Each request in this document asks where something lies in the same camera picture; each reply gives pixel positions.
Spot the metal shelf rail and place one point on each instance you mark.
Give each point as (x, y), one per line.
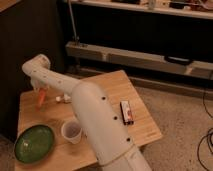
(197, 69)

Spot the wooden table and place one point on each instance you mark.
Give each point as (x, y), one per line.
(70, 157)

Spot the clear plastic cup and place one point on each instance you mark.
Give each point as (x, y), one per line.
(71, 131)

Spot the orange pepper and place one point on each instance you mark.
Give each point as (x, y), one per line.
(41, 97)

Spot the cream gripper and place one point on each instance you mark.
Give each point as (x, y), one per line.
(38, 85)

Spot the upper wooden shelf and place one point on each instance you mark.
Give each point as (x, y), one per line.
(143, 8)

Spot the green ceramic bowl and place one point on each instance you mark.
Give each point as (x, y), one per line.
(34, 144)

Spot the black and red box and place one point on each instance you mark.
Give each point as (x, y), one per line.
(126, 113)

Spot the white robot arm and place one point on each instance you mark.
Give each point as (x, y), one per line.
(113, 146)

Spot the white tube bottle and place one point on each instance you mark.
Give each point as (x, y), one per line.
(63, 98)

